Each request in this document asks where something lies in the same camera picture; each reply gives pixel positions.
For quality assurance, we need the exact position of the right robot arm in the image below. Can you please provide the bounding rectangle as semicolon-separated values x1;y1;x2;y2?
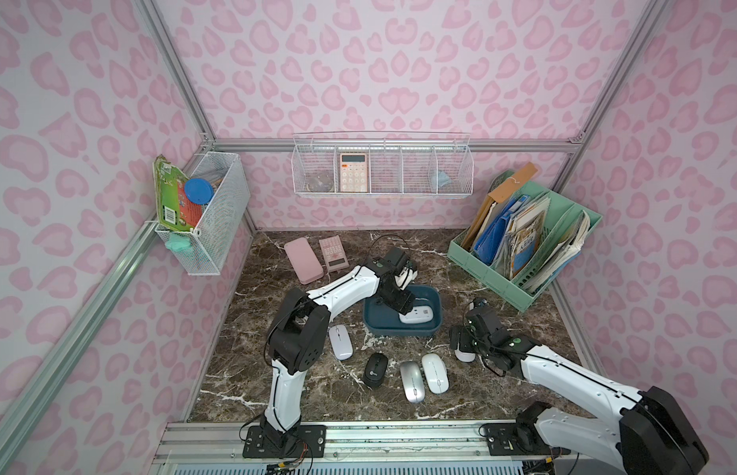
450;298;710;474

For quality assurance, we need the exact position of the white rounded computer mouse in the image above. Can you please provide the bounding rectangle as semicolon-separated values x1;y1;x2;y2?
455;348;477;363

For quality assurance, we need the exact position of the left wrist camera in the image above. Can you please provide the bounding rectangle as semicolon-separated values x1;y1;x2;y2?
396;262;418;290

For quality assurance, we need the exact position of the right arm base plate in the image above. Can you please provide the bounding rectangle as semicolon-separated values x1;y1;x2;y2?
479;423;552;456

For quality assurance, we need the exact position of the orange calculator in shelf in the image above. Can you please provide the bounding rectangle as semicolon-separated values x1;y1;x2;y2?
339;152;369;193

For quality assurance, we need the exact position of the white papers bundle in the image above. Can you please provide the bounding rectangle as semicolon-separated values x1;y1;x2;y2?
523;211;591;294

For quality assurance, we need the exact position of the green file organizer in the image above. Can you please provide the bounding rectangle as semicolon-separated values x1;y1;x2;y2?
448;182;602;312

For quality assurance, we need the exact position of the aluminium front rail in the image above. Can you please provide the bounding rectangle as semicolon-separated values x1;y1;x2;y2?
148;418;667;475

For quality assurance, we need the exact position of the magazines stack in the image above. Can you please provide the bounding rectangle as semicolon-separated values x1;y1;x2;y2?
498;192;551;280

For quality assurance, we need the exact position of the white boxy computer mouse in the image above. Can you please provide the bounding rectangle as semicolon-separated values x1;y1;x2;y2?
399;305;434;326

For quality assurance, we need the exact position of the brown envelope folder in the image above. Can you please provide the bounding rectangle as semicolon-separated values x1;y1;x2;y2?
461;162;538;251

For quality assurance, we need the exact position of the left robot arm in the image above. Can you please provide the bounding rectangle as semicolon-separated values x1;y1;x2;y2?
261;247;418;448

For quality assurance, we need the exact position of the green packaged card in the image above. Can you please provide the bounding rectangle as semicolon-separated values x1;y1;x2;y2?
153;156;194;232

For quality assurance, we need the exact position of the blue folder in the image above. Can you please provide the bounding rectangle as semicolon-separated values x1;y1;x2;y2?
473;195;530;265

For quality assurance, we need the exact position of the silver computer mouse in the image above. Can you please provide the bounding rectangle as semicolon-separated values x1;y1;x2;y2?
399;361;426;404

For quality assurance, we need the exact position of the black computer mouse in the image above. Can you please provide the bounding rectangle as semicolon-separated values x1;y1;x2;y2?
363;352;388;389

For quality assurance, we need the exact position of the light blue item in shelf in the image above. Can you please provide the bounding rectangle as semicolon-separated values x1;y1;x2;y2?
430;170;453;191

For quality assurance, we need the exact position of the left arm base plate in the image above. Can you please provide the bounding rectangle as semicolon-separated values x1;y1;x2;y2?
241;422;327;459

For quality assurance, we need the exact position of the clear item in shelf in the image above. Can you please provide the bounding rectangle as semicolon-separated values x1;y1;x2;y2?
305;171;335;193

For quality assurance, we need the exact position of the white slim computer mouse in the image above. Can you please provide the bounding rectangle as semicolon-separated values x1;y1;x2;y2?
328;325;354;361

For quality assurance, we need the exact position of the white wire wall shelf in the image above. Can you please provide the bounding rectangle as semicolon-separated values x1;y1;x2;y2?
291;131;473;198

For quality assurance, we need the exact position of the blue round lid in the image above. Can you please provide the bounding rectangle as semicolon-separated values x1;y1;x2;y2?
184;178;215;206

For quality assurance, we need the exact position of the mint green clip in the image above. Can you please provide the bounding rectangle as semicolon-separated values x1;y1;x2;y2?
165;233;194;258

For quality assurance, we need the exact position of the teal storage box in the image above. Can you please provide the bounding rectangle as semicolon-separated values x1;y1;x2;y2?
364;285;443;338

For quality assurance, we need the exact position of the pink calculator on table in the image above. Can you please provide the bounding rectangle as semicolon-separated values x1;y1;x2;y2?
319;236;349;273

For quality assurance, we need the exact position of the white mesh wall basket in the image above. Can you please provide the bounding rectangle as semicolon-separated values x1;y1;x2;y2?
156;152;251;276

